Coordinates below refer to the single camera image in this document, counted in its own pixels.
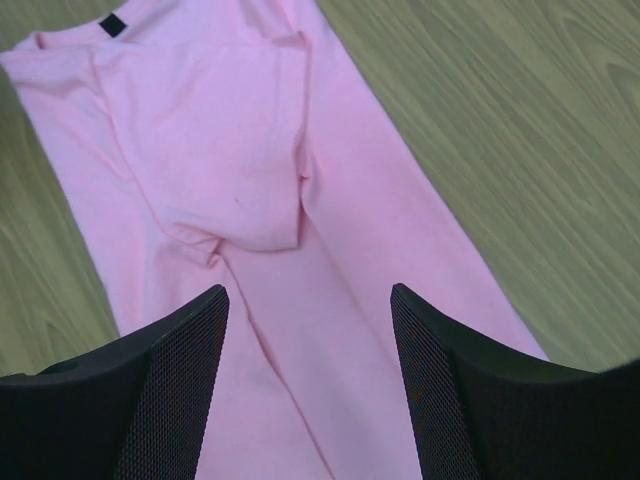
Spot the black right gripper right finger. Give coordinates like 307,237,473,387
390,284,639,480

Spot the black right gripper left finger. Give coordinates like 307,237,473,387
1,285,229,480

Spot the pink t shirt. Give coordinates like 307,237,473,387
1,1,542,479

